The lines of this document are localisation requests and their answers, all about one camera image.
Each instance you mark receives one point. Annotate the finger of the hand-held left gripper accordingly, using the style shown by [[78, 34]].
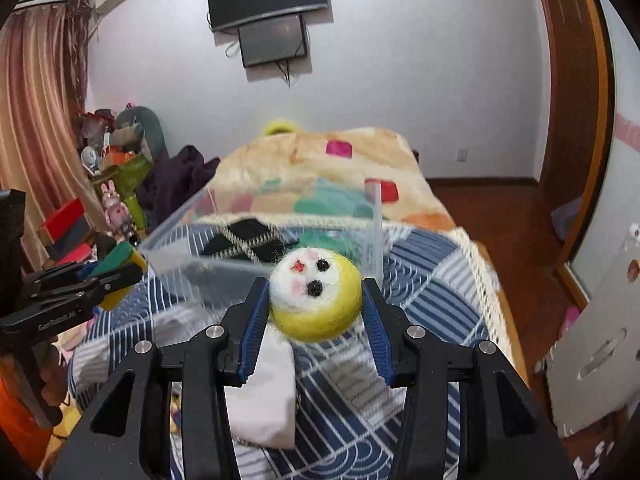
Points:
[[65, 292], [89, 271]]

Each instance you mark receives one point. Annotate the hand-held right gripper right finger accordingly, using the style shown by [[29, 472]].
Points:
[[378, 332]]

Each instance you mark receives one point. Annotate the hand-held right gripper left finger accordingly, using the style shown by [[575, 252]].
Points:
[[251, 332]]

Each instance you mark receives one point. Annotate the green and yellow felt toy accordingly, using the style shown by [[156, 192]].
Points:
[[118, 254]]

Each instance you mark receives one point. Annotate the yellow felt ball with face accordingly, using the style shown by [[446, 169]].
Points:
[[320, 305]]

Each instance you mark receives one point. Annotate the clear plastic storage box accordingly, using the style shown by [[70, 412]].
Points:
[[170, 255]]

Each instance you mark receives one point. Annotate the red box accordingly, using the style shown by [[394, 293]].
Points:
[[65, 220]]

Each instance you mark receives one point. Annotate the pink rabbit toy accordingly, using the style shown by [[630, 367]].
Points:
[[119, 210]]

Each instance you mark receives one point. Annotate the white sock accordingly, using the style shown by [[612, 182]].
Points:
[[270, 400]]

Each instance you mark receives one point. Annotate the black argyle sock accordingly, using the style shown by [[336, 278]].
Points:
[[240, 240]]

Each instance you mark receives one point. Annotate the blue patterned quilt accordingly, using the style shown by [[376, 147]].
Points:
[[450, 270]]

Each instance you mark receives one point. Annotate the green plastic toy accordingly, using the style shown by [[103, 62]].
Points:
[[130, 175]]

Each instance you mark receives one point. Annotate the dark purple cloth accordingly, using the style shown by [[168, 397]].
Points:
[[172, 180]]

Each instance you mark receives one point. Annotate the orange bag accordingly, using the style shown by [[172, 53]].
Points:
[[15, 410]]

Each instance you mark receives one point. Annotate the pink striped curtain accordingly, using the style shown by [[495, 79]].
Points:
[[35, 110]]

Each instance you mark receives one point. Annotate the grey plush toy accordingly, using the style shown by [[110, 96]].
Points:
[[150, 127]]

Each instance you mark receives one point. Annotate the beige fleece blanket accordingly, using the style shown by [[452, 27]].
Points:
[[280, 160]]

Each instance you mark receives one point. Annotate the yellow plush item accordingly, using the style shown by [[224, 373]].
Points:
[[279, 126]]

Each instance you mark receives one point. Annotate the grey board with slots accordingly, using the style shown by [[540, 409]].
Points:
[[590, 325]]

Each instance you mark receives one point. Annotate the grey cloth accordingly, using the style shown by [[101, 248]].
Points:
[[567, 220]]

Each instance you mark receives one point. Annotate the small black wall monitor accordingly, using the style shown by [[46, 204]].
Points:
[[272, 40]]

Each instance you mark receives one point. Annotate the wooden door frame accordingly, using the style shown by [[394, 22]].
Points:
[[575, 110]]

